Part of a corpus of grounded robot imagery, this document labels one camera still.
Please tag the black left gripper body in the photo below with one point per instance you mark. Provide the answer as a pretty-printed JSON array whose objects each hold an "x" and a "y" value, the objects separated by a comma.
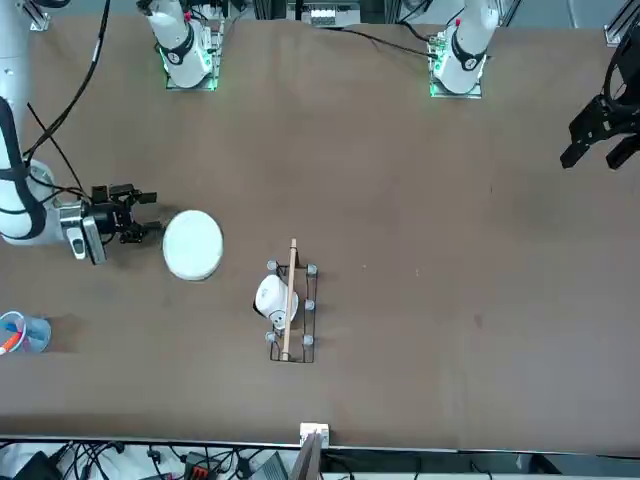
[{"x": 627, "y": 107}]

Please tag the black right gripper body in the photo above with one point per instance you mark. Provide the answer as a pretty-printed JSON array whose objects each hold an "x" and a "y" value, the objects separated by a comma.
[{"x": 105, "y": 217}]

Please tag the white IKEA plate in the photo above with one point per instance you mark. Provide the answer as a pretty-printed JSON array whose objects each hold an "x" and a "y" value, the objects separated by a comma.
[{"x": 192, "y": 245}]

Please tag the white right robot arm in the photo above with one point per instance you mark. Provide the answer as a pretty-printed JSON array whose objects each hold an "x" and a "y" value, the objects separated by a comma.
[{"x": 15, "y": 210}]

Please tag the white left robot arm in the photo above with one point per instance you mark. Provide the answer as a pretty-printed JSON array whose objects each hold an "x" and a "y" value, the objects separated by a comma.
[{"x": 462, "y": 60}]

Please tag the aluminium corner profile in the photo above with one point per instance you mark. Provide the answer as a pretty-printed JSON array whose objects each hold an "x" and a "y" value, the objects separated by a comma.
[
  {"x": 40, "y": 22},
  {"x": 616, "y": 32}
]

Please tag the blue pen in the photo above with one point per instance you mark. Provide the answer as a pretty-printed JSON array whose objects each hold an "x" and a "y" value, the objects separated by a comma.
[{"x": 9, "y": 327}]

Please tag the orange red marker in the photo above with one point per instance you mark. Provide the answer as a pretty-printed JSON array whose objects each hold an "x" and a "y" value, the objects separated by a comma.
[{"x": 10, "y": 344}]

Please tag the wooden rod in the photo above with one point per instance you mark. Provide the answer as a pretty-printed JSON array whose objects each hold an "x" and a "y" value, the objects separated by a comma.
[{"x": 289, "y": 300}]

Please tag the black orange connector strip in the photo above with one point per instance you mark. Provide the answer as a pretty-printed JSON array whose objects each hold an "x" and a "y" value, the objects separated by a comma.
[{"x": 197, "y": 465}]

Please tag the white power strip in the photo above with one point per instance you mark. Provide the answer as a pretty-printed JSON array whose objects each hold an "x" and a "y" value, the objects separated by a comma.
[{"x": 321, "y": 16}]

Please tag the black box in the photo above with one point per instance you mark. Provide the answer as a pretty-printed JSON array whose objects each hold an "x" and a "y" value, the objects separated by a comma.
[{"x": 32, "y": 467}]

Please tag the dark grey power adapter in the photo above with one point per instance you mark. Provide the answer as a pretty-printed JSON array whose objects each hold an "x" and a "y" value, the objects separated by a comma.
[{"x": 272, "y": 467}]

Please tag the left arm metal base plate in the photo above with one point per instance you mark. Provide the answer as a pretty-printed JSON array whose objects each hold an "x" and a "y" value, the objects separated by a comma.
[{"x": 436, "y": 46}]

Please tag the white table edge bracket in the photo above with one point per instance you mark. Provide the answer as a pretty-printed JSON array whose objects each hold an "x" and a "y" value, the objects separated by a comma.
[{"x": 315, "y": 430}]

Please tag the aluminium camera post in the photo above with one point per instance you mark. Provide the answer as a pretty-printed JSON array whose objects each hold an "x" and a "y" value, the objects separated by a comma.
[{"x": 307, "y": 460}]

